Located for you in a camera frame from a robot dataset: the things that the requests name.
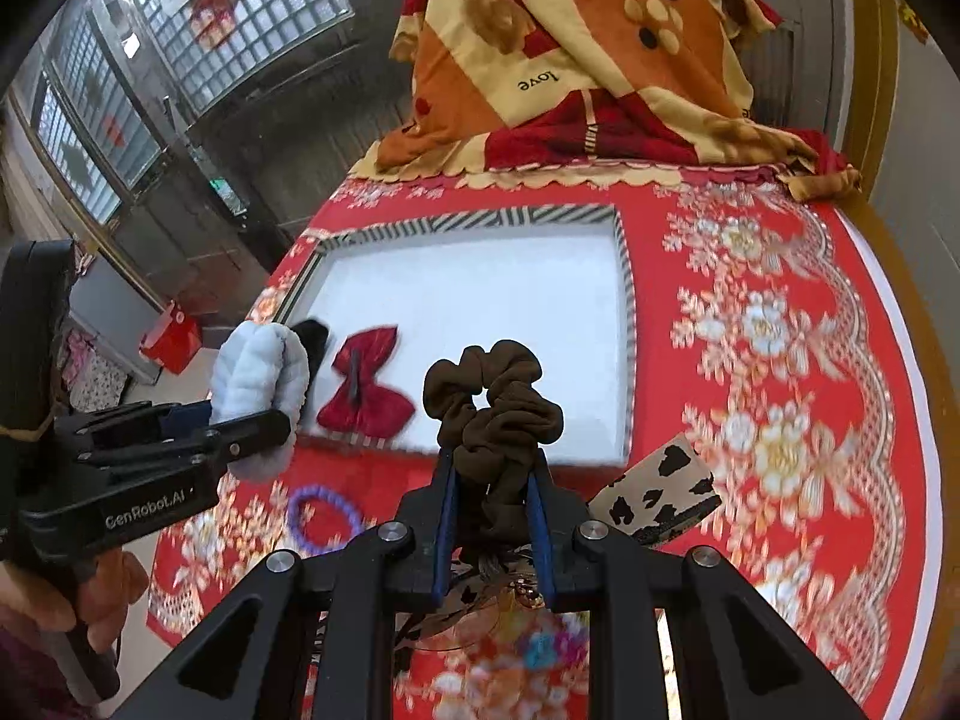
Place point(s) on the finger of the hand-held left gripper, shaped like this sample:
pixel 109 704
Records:
pixel 251 435
pixel 180 415

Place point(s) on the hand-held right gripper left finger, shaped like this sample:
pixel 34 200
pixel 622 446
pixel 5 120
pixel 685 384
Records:
pixel 446 517

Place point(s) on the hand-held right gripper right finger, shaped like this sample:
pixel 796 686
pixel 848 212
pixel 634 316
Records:
pixel 538 532

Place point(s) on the white fluffy scrunchie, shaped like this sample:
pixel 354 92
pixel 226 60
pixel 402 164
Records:
pixel 255 375

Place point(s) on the brown fabric scrunchie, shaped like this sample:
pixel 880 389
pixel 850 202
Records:
pixel 491 420

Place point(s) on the white tray with striped rim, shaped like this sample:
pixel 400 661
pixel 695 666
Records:
pixel 480 300

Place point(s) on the person's left hand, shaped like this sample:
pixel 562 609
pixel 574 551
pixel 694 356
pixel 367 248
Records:
pixel 112 592

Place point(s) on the red plastic bin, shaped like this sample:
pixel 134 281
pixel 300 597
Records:
pixel 171 337

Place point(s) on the leopard print hair accessory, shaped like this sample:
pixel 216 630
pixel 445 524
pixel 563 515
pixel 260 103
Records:
pixel 442 615

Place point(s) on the floral patterned cloth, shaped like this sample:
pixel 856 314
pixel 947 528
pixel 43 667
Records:
pixel 90 375

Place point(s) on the black hair clip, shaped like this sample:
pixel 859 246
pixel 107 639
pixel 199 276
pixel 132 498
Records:
pixel 313 345

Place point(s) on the red velvet bow hair clip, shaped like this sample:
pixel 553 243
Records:
pixel 371 390

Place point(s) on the person's purple clothing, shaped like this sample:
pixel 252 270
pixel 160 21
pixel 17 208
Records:
pixel 30 675

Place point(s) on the red floral tablecloth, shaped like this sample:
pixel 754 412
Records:
pixel 750 360

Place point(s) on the barred window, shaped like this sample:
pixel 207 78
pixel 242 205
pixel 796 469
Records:
pixel 90 127

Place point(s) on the red paper window decoration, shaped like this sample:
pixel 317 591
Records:
pixel 211 19

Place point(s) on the orange and red printed blanket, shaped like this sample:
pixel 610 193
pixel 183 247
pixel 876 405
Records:
pixel 570 52

